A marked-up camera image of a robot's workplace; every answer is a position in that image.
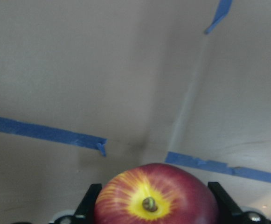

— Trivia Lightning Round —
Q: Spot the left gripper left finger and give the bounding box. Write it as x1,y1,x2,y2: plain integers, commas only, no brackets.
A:
73,183,102,224

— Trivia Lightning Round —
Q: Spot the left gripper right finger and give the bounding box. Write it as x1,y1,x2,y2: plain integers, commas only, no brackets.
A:
208,182,243,224

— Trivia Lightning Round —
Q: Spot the dark red apple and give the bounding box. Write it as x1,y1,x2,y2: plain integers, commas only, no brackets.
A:
94,163,219,224

